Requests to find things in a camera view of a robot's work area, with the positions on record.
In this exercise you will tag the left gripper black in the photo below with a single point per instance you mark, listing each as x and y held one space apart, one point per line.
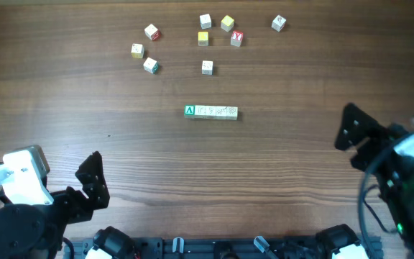
95 186

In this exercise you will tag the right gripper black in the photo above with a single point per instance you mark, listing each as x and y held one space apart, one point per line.
379 137

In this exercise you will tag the white block green A side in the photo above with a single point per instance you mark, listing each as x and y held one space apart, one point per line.
190 111

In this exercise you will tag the white block red U side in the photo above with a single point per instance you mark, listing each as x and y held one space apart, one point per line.
232 112

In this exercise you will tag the white block green N side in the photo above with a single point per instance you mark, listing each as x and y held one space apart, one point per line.
200 112

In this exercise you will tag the white block with figure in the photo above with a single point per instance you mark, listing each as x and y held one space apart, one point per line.
210 112

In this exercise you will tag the white block with 9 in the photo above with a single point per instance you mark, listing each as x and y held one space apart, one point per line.
221 112

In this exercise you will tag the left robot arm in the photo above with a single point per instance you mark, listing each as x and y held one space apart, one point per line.
37 231

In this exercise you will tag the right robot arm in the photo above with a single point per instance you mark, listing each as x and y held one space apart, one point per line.
387 153

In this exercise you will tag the block with K and 6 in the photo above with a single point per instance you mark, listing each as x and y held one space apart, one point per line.
278 23

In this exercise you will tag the white block yellow side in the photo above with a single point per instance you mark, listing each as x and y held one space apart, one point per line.
137 51

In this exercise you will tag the red X block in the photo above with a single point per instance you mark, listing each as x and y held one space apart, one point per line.
237 38

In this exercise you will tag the white block red M side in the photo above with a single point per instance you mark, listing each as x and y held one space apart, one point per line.
207 67

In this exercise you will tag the yellow top block far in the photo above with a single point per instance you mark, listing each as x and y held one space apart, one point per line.
227 23

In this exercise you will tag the yellow K block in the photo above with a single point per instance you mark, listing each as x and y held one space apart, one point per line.
203 38

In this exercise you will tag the white block blue P side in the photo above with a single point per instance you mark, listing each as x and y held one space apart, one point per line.
205 21

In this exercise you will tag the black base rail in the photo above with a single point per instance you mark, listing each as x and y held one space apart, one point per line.
285 247

